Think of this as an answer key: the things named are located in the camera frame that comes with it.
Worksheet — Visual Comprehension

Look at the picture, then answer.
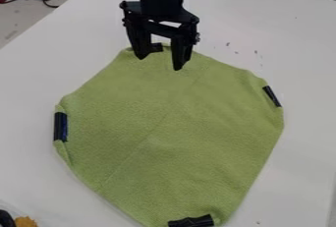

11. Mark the yellow toy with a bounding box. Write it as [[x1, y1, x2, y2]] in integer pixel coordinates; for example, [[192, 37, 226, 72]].
[[13, 215, 40, 227]]

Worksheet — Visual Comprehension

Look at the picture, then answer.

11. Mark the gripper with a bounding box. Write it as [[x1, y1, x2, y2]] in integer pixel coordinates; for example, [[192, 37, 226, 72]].
[[118, 0, 202, 72]]

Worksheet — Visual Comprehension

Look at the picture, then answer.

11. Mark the green cloth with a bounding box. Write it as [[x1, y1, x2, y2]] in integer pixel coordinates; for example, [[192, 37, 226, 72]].
[[52, 42, 287, 227]]

